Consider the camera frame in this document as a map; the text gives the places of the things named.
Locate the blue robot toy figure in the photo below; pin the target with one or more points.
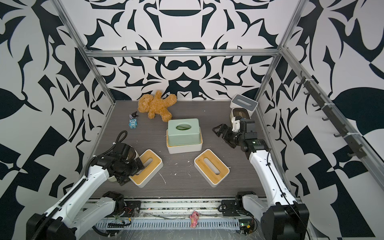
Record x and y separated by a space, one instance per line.
133 123

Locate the cream dark-lid tissue box right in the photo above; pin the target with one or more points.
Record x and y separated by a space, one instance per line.
239 113

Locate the cream dark-lid tissue box left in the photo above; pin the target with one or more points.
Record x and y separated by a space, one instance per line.
123 152

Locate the grey lid white tissue box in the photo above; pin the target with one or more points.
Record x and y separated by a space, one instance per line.
240 101

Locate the small green circuit board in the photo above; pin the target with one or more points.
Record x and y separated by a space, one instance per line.
247 226

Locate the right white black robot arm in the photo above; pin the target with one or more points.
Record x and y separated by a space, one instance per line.
281 217

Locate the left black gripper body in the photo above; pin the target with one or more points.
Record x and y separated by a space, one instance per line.
129 169

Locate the cream dark-lid tissue box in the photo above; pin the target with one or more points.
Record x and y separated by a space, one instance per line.
123 152
239 113

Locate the grey slotted cable duct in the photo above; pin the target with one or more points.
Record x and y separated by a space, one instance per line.
177 224

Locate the small dark purple toy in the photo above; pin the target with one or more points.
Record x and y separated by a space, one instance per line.
134 115

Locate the grey wall hook rail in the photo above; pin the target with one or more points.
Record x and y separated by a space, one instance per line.
334 115

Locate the white bamboo tissue box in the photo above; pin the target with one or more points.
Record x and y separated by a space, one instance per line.
211 167
184 148
152 163

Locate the green tissue box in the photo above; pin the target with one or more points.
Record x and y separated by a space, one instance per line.
184 132

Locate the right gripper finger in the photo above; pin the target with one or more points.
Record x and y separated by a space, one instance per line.
222 129
230 140

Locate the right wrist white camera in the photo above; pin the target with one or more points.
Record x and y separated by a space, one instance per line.
235 124

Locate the brown teddy bear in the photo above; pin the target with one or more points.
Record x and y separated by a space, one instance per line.
155 105

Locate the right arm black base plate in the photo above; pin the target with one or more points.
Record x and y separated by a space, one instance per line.
229 208

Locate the round white clock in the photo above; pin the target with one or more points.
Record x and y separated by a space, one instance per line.
261 231

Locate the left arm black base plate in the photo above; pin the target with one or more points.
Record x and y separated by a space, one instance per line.
127 208

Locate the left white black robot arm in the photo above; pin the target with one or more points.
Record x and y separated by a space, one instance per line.
64 220

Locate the aluminium frame rail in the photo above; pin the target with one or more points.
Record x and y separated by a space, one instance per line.
181 53

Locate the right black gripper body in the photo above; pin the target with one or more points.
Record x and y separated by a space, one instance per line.
237 138

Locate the pink toy figure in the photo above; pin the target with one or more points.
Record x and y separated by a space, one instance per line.
194 217

